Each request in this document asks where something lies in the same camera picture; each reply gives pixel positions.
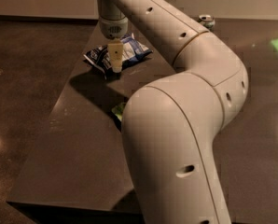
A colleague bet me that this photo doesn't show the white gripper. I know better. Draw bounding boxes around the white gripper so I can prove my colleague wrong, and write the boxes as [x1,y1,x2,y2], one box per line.
[99,16,128,73]

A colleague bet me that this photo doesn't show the blue chip bag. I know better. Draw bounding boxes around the blue chip bag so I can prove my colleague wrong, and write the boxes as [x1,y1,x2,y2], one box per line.
[84,34,152,76]

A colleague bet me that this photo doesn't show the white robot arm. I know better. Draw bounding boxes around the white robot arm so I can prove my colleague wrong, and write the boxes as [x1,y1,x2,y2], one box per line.
[99,0,248,224]

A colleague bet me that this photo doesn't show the green chip bag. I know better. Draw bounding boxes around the green chip bag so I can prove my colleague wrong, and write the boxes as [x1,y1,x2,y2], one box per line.
[111,103,126,121]

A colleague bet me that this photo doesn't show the green soda can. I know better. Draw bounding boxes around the green soda can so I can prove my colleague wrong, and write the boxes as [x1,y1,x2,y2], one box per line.
[198,14,215,31]

